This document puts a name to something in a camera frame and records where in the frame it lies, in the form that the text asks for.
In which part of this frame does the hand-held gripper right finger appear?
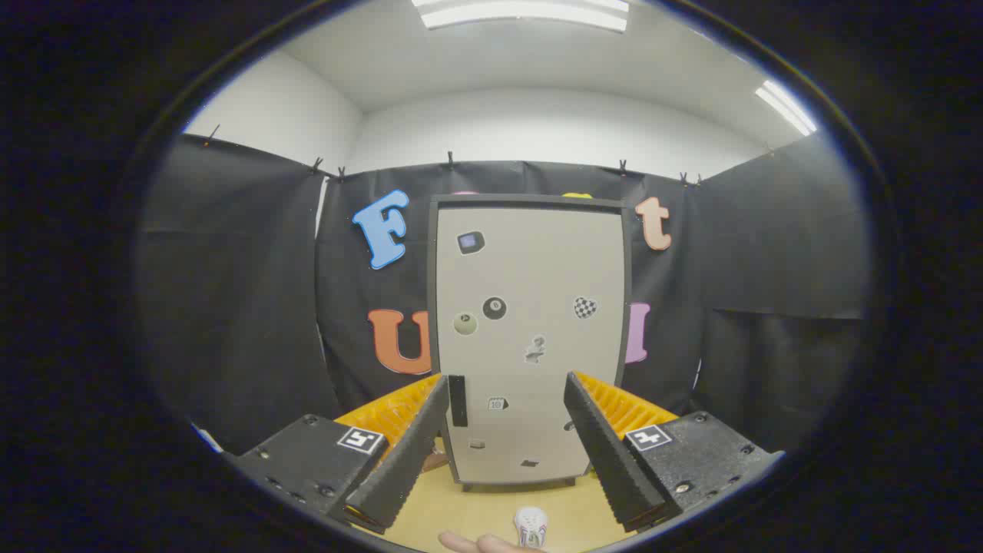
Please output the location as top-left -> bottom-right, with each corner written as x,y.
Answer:
564,371 -> 786,533

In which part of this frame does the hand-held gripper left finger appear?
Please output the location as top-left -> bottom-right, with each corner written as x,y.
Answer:
223,374 -> 450,536

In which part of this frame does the white canvas shoe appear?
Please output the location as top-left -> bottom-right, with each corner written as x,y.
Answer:
513,505 -> 549,548

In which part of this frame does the grey shoe cabinet door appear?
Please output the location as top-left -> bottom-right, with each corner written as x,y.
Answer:
436,207 -> 624,485

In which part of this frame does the grey shoe cabinet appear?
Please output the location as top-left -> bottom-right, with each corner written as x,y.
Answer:
427,194 -> 634,492

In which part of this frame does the black backdrop cloth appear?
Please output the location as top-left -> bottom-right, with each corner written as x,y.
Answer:
138,132 -> 872,454

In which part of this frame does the small ceiling light panel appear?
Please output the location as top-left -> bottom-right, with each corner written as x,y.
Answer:
755,79 -> 819,137

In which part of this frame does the long ceiling light panel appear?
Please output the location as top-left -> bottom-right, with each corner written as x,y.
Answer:
411,0 -> 631,33

